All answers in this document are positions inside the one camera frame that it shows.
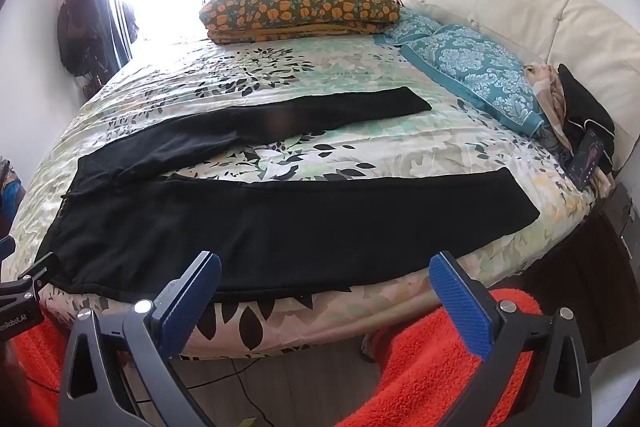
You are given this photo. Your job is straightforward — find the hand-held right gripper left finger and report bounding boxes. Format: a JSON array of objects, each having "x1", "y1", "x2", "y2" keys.
[{"x1": 59, "y1": 250, "x2": 222, "y2": 427}]

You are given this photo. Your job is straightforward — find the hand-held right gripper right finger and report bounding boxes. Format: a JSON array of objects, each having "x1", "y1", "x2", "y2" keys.
[{"x1": 429, "y1": 251, "x2": 593, "y2": 427}]

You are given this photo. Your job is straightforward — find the black pants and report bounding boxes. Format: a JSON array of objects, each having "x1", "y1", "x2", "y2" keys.
[{"x1": 37, "y1": 87, "x2": 542, "y2": 295}]

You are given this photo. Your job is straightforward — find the colourful cloth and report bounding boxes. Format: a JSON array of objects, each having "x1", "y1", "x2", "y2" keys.
[{"x1": 0, "y1": 157, "x2": 26, "y2": 228}]

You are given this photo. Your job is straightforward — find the orange fuzzy cloth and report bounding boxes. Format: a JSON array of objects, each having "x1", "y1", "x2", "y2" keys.
[
  {"x1": 335, "y1": 289, "x2": 543, "y2": 427},
  {"x1": 10, "y1": 312, "x2": 66, "y2": 427}
]

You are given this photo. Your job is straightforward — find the dark brown nightstand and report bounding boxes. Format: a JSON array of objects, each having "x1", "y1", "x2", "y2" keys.
[{"x1": 525, "y1": 182, "x2": 638, "y2": 363}]

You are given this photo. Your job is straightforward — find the dark phone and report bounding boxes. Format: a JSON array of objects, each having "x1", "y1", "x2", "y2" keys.
[{"x1": 570, "y1": 129, "x2": 603, "y2": 192}]

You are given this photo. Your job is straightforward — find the floral bed sheet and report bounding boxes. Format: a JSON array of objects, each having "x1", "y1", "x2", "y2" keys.
[{"x1": 9, "y1": 34, "x2": 616, "y2": 360}]

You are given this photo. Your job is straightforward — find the black garment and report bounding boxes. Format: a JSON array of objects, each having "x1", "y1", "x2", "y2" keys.
[{"x1": 556, "y1": 63, "x2": 616, "y2": 172}]

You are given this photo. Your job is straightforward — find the beige patterned cloth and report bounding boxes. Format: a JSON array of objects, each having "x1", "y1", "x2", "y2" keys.
[{"x1": 524, "y1": 62, "x2": 568, "y2": 142}]

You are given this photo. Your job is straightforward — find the large teal damask pillow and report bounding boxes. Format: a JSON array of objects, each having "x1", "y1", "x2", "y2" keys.
[{"x1": 400, "y1": 24, "x2": 546, "y2": 135}]

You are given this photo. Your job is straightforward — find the small teal damask pillow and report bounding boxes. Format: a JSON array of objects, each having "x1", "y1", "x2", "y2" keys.
[{"x1": 372, "y1": 9, "x2": 443, "y2": 48}]

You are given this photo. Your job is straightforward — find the orange floral pillow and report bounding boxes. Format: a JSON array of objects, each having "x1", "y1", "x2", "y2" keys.
[{"x1": 199, "y1": 0, "x2": 402, "y2": 45}]

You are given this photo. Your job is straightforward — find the cream padded headboard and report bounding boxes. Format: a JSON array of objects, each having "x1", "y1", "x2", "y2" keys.
[{"x1": 400, "y1": 0, "x2": 640, "y2": 172}]

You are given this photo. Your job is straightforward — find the black floor cable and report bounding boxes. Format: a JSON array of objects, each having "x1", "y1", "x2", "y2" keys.
[{"x1": 187, "y1": 357, "x2": 281, "y2": 427}]

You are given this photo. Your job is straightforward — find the black bag by wall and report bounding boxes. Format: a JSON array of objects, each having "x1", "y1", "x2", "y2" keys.
[{"x1": 56, "y1": 0, "x2": 113, "y2": 82}]

